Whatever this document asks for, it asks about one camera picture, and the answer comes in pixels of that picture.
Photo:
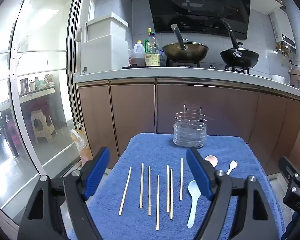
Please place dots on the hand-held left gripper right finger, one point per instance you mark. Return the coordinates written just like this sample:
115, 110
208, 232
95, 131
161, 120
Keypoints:
198, 172

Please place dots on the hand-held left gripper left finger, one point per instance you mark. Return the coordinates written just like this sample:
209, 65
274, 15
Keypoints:
97, 175

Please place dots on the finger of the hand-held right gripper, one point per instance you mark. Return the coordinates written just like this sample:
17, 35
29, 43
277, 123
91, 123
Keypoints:
287, 166

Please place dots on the pink spoon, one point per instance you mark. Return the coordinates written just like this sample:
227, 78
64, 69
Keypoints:
212, 160

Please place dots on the wooden chopstick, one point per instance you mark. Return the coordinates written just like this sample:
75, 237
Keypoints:
125, 191
168, 188
157, 202
149, 190
141, 185
181, 180
171, 195

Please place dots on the light blue ceramic spoon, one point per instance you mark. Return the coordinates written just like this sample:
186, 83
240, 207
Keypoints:
193, 192

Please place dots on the white plastic fork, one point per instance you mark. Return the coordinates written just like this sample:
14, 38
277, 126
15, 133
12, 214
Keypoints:
233, 165

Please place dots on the person's right hand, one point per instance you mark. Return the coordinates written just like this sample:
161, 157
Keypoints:
298, 226

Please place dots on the yellow plastic bag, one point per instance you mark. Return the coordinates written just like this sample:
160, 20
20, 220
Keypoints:
80, 142

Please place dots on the blue towel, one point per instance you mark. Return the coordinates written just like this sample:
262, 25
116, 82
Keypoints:
145, 150

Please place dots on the brown kitchen base cabinet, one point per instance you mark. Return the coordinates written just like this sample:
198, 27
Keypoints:
130, 110

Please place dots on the beige plastic stool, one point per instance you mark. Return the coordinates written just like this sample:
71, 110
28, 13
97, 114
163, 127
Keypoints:
42, 127

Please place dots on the white bowl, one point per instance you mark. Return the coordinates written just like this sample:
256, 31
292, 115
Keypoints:
279, 78

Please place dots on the white kitchen countertop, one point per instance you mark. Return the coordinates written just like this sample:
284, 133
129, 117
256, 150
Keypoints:
165, 73

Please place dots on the gas stove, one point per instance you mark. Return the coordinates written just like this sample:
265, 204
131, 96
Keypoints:
185, 66

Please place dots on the cluttered outdoor shelf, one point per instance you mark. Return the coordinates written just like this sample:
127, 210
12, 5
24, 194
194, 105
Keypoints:
35, 87

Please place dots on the black wok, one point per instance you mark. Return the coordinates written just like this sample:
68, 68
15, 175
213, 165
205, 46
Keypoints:
240, 58

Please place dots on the large white foam box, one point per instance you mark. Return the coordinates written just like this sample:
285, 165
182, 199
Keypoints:
105, 55

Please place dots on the brass wok with lid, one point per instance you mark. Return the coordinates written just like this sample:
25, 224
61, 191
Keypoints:
187, 52

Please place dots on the white jug with yellow cap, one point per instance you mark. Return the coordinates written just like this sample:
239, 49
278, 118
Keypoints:
138, 55

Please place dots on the white water heater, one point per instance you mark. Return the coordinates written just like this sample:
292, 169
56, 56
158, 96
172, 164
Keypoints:
283, 27

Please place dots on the clear cooking oil bottle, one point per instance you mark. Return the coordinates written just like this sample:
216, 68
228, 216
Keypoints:
153, 50

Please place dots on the sliding glass door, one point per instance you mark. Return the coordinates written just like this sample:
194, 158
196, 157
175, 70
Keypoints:
40, 42

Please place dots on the white foam box with lid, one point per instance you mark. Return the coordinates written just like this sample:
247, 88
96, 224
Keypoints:
107, 26

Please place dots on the black range hood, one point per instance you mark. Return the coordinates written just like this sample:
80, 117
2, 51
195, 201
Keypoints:
197, 5

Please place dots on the tall white foam box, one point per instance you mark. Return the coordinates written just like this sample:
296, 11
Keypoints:
112, 2

